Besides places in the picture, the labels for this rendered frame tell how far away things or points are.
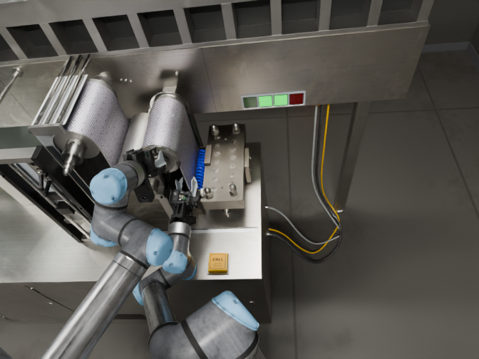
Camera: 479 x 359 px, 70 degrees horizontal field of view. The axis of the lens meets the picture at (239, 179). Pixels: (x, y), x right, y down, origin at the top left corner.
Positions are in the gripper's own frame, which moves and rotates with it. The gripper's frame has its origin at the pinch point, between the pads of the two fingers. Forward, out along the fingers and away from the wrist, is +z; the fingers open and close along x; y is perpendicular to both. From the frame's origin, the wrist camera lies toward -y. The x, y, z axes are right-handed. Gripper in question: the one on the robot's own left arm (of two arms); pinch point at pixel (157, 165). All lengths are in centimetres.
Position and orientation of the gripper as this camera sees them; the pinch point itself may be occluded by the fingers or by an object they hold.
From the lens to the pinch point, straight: 113.9
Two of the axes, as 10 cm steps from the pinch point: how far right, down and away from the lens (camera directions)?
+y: -0.7, -9.7, -2.4
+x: -9.9, 0.5, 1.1
